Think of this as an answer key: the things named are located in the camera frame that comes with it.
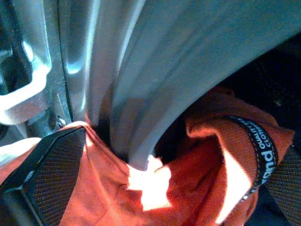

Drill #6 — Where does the blue garment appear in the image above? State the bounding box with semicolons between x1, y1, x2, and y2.
253;185;291;226

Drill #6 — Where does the orange red shirt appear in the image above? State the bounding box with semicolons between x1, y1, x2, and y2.
0;87;296;226

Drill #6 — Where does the grey washing machine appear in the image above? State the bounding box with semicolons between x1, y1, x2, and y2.
0;0;301;165

